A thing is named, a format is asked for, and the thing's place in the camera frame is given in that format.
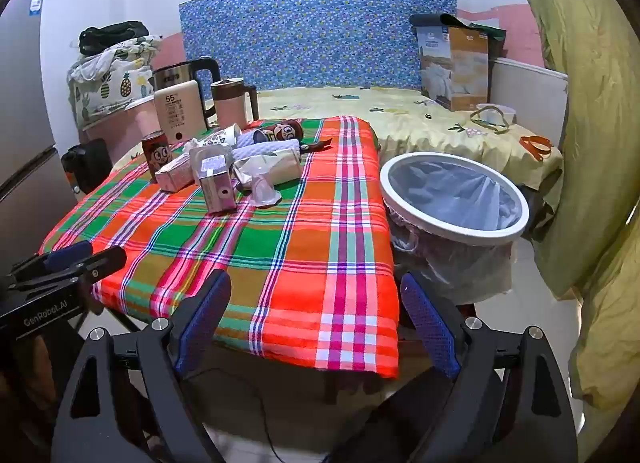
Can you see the brown snack wrapper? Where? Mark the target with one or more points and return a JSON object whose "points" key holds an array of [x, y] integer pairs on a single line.
{"points": [[317, 145]]}

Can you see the white foam net sleeve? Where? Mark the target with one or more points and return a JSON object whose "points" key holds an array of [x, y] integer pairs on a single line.
{"points": [[270, 147]]}

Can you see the cream water warmer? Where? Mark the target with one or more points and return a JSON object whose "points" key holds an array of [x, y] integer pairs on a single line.
{"points": [[177, 115]]}

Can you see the black backpack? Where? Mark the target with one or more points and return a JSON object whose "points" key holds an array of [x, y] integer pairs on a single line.
{"points": [[87, 163]]}

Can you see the clear plastic cup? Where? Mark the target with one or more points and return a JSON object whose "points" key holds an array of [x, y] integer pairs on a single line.
{"points": [[265, 193]]}

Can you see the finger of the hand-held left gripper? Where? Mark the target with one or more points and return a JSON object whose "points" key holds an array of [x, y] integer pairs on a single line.
{"points": [[70, 253], [107, 258]]}

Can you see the white cabinet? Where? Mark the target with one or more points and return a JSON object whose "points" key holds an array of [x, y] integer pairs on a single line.
{"points": [[525, 93]]}

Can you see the patterned paper cup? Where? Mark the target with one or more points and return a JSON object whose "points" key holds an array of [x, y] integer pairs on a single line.
{"points": [[222, 135]]}

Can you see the white round trash bin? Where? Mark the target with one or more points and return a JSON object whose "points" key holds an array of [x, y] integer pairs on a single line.
{"points": [[450, 237]]}

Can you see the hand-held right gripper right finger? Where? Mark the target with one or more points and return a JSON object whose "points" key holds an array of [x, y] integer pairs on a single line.
{"points": [[430, 328]]}

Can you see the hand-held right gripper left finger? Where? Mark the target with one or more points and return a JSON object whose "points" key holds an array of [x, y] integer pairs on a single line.
{"points": [[202, 328]]}

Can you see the red cartoon drink can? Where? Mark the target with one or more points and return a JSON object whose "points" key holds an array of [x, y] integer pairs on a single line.
{"points": [[282, 132], [159, 155]]}

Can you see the black bag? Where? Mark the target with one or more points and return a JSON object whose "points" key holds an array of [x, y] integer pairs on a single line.
{"points": [[112, 35]]}

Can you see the plaid tablecloth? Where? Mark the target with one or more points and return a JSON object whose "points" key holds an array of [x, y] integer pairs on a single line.
{"points": [[300, 268]]}

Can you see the clear plastic bin liner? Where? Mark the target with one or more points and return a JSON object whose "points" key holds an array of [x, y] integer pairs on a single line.
{"points": [[450, 193]]}

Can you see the white bowl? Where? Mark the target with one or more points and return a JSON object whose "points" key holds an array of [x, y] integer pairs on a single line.
{"points": [[502, 115]]}

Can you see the yellow printed bed sheet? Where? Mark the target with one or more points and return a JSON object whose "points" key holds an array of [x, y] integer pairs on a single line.
{"points": [[400, 128]]}

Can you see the cream electric kettle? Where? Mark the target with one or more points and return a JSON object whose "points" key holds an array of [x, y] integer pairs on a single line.
{"points": [[175, 75]]}

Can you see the pink cabinet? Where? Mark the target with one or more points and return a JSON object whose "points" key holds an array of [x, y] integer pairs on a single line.
{"points": [[140, 118]]}

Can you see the black rolled mat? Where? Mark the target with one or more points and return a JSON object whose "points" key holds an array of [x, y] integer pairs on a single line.
{"points": [[430, 19]]}

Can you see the pink carton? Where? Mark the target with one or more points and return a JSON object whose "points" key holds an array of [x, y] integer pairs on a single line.
{"points": [[172, 177]]}

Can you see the yellow-green hanging quilt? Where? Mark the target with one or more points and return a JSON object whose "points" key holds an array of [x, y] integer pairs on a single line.
{"points": [[590, 93]]}

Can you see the printed cardboard box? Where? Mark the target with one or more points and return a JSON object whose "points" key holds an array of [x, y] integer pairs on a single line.
{"points": [[467, 68]]}

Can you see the cream plastic wrapper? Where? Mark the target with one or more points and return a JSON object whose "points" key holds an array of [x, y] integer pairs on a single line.
{"points": [[272, 168]]}

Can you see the blue floral headboard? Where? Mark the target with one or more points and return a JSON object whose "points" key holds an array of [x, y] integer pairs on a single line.
{"points": [[310, 33]]}

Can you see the grey refrigerator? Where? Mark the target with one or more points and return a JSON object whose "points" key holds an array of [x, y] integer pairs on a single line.
{"points": [[20, 118]]}

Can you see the pineapple print cloth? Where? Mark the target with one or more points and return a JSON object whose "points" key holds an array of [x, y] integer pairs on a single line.
{"points": [[115, 83]]}

